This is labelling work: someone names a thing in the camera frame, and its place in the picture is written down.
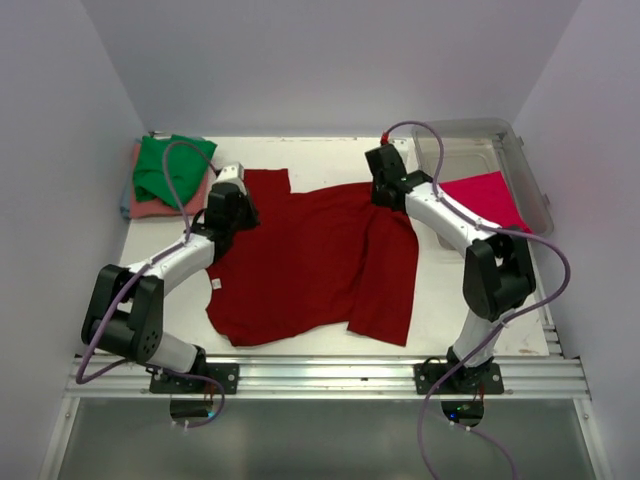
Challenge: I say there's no dark red t-shirt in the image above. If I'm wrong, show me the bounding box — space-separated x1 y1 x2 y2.
206 169 419 347

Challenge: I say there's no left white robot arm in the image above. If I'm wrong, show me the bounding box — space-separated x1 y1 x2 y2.
76 180 258 393

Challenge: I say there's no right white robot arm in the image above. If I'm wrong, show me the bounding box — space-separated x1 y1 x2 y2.
365 144 536 393

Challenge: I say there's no green t-shirt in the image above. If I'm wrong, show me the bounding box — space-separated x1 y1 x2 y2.
132 135 217 210

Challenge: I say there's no folded salmon pink t-shirt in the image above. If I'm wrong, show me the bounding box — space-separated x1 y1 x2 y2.
129 141 208 219

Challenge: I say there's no clear plastic storage bin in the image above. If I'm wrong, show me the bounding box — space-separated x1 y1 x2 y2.
432 118 554 237

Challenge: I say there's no magenta folded t-shirt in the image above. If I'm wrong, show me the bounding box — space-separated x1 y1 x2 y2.
439 172 531 233

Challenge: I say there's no folded light blue t-shirt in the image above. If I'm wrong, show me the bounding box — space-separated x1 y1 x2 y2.
119 184 131 219

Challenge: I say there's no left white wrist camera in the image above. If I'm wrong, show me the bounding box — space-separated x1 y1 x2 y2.
214 163 245 189

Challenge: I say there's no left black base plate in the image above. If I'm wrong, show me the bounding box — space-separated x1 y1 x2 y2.
147 363 240 395

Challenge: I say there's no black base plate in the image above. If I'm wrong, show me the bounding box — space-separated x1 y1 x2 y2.
413 357 505 395
147 363 240 395

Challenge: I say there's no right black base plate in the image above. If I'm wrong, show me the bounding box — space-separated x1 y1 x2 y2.
413 357 505 395

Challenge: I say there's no aluminium mounting rail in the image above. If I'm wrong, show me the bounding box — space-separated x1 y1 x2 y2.
64 355 590 400

